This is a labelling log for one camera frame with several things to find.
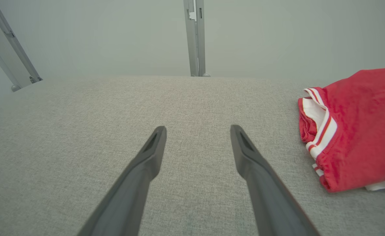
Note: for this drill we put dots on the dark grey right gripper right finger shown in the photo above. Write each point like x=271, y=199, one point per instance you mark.
x=264, y=190

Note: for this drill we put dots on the grey metal frame post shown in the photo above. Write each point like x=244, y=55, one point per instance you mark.
x=194, y=49

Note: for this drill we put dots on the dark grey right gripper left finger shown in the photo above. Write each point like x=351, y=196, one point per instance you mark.
x=136, y=190

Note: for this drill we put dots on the folded red white garment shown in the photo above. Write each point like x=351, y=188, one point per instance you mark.
x=363, y=131

